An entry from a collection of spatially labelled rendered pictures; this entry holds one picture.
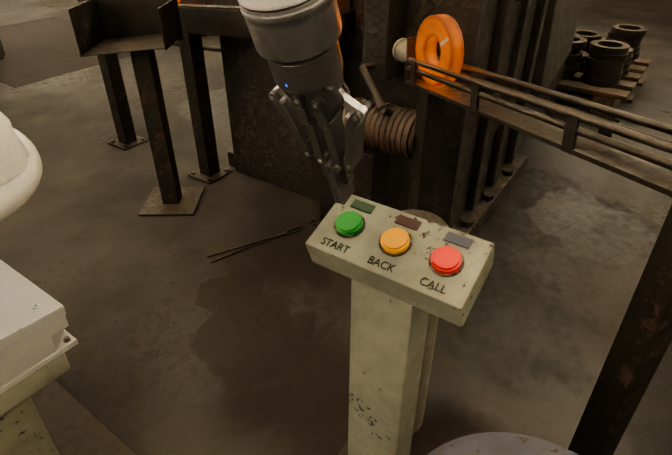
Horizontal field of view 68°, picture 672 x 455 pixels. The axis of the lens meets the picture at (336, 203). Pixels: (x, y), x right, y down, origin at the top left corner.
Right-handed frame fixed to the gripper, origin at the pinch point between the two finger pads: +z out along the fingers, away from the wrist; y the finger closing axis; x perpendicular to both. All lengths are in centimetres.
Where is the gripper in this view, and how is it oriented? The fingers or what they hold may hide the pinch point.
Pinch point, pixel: (339, 178)
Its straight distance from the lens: 65.2
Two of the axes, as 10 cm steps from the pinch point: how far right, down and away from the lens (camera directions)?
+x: -5.3, 7.1, -4.7
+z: 2.0, 6.4, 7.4
